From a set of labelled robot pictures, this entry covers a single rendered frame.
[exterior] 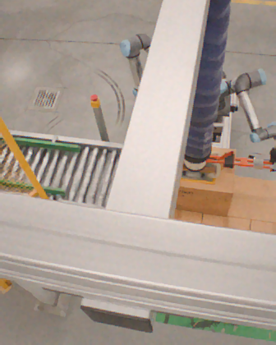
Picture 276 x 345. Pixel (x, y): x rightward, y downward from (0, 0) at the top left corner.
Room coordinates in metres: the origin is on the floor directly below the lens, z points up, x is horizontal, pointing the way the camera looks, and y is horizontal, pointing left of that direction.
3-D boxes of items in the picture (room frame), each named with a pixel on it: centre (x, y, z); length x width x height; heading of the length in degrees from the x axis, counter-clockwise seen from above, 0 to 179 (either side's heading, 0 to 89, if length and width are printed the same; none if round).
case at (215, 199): (1.58, -0.44, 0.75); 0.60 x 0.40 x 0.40; 71
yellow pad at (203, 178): (1.49, -0.40, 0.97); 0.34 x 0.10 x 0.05; 72
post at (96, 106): (2.37, 0.29, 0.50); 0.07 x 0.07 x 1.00; 71
